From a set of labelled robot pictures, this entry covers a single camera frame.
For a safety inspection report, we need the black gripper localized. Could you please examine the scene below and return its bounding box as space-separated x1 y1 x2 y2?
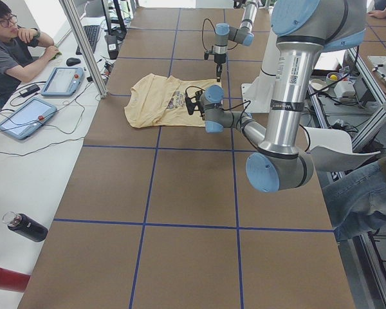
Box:
196 101 205 121
212 45 226 82

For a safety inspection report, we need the yellow long sleeve shirt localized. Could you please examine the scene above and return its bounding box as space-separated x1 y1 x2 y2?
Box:
124 73 220 128

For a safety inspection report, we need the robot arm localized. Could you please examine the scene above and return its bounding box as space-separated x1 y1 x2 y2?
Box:
187 1 367 192
206 0 262 82

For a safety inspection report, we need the black keyboard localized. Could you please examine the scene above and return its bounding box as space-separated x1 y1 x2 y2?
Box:
83 24 100 52

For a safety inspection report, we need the black computer mouse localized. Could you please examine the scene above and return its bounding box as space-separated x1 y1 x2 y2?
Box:
66 57 81 66

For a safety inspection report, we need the upper blue teach pendant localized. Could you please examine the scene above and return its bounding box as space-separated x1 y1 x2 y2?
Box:
41 67 84 97

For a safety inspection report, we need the blue teach pendant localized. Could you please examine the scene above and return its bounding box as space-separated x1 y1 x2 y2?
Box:
0 98 58 140
41 67 84 97

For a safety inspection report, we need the lower blue teach pendant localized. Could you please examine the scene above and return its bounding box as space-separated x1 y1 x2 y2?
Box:
0 98 58 140

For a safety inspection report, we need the person leg in jeans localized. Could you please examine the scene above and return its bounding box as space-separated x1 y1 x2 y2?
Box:
322 157 386 242

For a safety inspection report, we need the seated person in grey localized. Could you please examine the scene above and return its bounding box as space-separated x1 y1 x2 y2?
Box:
0 1 59 108

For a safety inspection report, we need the black water bottle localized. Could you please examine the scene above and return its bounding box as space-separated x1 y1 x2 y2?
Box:
2 211 48 242

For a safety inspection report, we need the red water bottle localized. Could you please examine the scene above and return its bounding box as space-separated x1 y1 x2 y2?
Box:
0 267 30 292

